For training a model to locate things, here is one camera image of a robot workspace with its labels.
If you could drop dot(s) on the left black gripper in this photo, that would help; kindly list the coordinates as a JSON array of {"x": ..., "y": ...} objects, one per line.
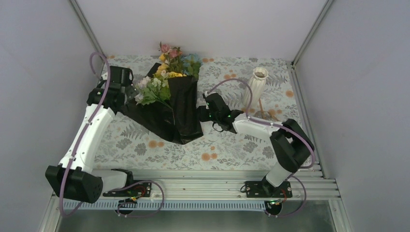
[{"x": 132, "y": 92}]

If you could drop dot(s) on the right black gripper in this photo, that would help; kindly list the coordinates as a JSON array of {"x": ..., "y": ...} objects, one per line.
[{"x": 202, "y": 117}]

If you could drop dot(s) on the black wrapping paper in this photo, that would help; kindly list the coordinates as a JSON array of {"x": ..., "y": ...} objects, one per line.
[{"x": 176, "y": 120}]

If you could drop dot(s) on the colourful artificial flower bouquet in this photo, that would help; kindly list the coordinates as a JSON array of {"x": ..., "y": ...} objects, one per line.
[{"x": 174, "y": 64}]

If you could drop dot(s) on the tan raffia ribbon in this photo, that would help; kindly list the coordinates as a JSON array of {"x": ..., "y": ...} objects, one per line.
[{"x": 266, "y": 114}]

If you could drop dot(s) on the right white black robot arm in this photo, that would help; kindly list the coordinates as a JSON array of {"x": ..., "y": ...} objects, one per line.
[{"x": 290, "y": 144}]

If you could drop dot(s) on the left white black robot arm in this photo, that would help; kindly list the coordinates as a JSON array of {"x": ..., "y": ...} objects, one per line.
[{"x": 75, "y": 177}]

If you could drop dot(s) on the white ribbed ceramic vase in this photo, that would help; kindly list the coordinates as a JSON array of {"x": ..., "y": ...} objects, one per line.
[{"x": 256, "y": 83}]

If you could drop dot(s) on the floral patterned table mat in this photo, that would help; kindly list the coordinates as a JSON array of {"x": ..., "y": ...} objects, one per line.
[{"x": 128, "y": 145}]

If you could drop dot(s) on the aluminium rail frame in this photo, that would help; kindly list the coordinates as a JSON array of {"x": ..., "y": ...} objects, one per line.
[{"x": 200, "y": 187}]

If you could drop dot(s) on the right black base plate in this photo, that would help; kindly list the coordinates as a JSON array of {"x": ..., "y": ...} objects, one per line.
[{"x": 261, "y": 189}]

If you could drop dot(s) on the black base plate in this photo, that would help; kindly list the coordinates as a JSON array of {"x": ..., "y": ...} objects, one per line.
[
  {"x": 261, "y": 189},
  {"x": 137, "y": 191}
]

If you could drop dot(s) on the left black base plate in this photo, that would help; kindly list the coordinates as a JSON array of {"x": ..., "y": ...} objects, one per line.
[{"x": 137, "y": 191}]

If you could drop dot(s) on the left vertical aluminium post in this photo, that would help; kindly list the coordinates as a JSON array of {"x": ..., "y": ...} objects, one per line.
[{"x": 86, "y": 26}]

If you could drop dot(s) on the vertical aluminium post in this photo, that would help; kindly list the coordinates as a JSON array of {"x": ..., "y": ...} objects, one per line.
[
  {"x": 328, "y": 4},
  {"x": 86, "y": 26}
]

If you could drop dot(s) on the right vertical aluminium post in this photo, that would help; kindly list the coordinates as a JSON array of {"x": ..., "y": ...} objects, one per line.
[{"x": 328, "y": 4}]

